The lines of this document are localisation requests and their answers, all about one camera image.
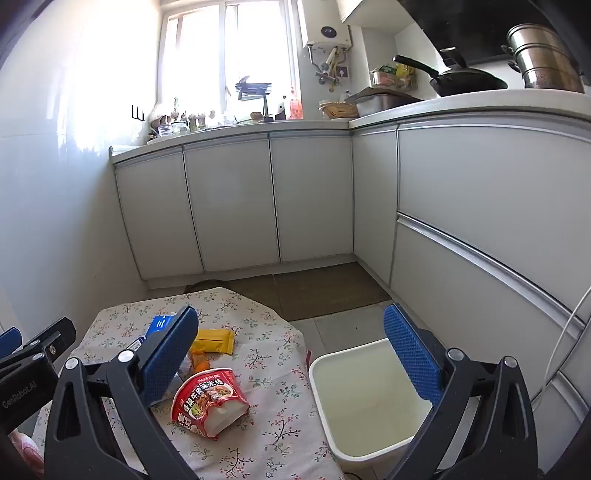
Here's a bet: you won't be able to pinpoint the metal tray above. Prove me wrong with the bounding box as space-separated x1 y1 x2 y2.
344 88 423 117

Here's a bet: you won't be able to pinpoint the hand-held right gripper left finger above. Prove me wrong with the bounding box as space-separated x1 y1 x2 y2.
45 305 200 480

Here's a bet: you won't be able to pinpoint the yellow snack packet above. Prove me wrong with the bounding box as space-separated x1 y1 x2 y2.
193 328 236 355

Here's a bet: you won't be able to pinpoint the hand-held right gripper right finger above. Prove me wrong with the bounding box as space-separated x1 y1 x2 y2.
382 303 540 480

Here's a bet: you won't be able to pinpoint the black backsplash panel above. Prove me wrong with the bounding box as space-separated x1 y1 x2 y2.
397 0 591 65

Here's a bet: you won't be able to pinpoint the white cable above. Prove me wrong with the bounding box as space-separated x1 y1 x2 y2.
531 286 591 407

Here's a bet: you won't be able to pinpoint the container of food packets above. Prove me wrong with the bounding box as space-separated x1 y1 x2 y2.
372 64 419 90

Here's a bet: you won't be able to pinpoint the black dish rack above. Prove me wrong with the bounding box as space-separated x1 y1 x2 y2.
235 76 273 121

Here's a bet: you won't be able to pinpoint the red and white snack bag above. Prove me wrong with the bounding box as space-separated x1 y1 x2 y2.
171 367 251 440

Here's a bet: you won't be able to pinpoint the steel steamer pot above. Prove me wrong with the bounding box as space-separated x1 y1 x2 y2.
502 23 586 94

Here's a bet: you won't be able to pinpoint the white water heater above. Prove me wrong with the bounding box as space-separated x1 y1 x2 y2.
300 0 352 49

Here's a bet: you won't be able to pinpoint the water heater pipes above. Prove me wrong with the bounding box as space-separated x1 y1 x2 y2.
309 46 349 86

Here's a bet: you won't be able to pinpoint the blue carton box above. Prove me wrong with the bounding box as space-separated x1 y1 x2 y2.
129 315 178 354

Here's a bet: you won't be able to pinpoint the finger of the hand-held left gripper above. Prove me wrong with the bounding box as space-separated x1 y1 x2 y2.
0 316 77 370
0 326 24 355

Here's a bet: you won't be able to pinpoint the person's left hand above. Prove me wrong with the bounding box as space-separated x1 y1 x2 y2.
8 431 48 480

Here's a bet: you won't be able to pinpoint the white trash bin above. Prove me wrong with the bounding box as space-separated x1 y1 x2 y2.
308 338 444 476

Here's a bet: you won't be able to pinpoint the woven basket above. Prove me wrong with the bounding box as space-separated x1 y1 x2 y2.
318 100 360 120

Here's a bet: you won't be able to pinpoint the floral tablecloth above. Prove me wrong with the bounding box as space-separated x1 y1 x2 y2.
32 287 345 480

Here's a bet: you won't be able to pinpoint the brown floor mat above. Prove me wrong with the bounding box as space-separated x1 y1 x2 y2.
185 261 393 322

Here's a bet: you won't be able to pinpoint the white cabinet with drawers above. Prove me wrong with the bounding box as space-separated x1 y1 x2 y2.
351 115 591 416

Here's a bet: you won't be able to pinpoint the window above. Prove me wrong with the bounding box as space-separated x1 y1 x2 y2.
157 0 301 121

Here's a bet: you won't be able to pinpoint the white wall cupboard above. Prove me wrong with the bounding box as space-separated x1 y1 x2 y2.
337 0 402 24

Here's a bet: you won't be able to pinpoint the black frying pan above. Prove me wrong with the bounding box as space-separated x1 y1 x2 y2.
393 48 509 97

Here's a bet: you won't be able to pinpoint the white countertop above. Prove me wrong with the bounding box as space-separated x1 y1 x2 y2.
109 89 591 162

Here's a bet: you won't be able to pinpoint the white cabinet with doors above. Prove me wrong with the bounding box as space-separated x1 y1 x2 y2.
111 127 355 281

